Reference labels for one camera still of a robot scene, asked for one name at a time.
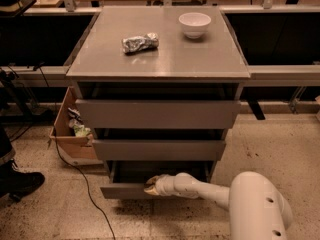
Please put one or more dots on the grey drawer cabinet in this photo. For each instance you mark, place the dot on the grey drawer cabinet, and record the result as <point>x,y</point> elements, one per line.
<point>159,91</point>

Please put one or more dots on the grey middle drawer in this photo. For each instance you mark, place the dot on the grey middle drawer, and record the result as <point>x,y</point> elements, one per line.
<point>159,150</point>

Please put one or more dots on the grey top drawer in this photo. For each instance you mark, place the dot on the grey top drawer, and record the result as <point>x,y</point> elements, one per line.
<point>158,114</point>

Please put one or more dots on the grey bottom drawer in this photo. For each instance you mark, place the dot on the grey bottom drawer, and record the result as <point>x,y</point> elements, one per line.
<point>127,178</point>

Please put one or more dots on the white ceramic bowl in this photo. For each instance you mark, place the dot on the white ceramic bowl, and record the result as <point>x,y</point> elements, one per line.
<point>194,24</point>

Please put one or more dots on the crumpled snack packets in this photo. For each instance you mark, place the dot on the crumpled snack packets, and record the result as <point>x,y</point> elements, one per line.
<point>76,123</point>

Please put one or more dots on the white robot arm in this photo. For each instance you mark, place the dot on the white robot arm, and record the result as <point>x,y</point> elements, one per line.
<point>257,209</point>

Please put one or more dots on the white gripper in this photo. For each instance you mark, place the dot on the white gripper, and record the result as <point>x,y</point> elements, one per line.
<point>164,185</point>

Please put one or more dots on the crumpled silver foil bag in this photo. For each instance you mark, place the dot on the crumpled silver foil bag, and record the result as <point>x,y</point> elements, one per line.
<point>139,43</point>

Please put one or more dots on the black shoe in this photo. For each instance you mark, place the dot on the black shoe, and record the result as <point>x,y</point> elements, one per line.
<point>18,184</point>

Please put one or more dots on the cardboard box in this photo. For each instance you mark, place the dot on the cardboard box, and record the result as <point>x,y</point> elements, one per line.
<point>75,147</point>

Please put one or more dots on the grey drawer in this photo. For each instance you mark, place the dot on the grey drawer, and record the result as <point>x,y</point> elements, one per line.
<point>158,114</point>
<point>159,150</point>
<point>127,178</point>

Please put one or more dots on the grey metal rail frame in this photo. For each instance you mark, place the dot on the grey metal rail frame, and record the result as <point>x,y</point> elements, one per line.
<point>283,74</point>

